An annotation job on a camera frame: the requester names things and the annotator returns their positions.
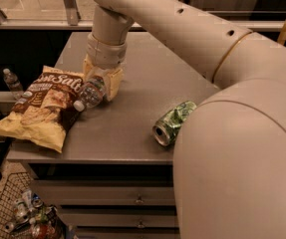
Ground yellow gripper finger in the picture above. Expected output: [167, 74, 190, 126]
[83, 56, 103, 82]
[104, 67, 124, 102]

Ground clear plastic water bottle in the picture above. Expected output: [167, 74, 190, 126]
[73, 76, 107, 112]

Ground brown yellow chip bag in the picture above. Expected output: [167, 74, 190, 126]
[0, 66, 83, 152]

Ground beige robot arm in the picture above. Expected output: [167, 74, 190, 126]
[94, 0, 286, 239]

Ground small background water bottle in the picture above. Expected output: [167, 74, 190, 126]
[3, 69, 24, 100]

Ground crushed green soda can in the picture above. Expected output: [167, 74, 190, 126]
[152, 101, 196, 146]

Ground grey drawer cabinet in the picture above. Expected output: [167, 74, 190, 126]
[8, 32, 216, 239]

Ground metal railing shelf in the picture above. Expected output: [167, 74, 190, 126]
[0, 0, 283, 31]

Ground wire basket with trash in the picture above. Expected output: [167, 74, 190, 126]
[0, 172, 64, 239]

